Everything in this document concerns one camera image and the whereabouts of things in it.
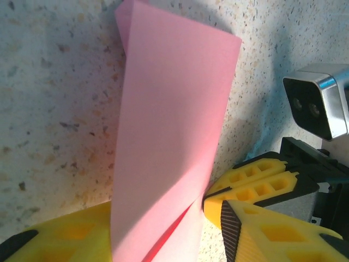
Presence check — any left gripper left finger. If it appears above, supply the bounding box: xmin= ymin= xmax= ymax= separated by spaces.
xmin=0 ymin=206 xmax=113 ymax=262

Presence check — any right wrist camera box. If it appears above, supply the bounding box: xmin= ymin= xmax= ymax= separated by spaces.
xmin=282 ymin=63 xmax=349 ymax=142

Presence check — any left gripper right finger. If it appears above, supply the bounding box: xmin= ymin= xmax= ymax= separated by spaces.
xmin=220 ymin=199 xmax=349 ymax=262

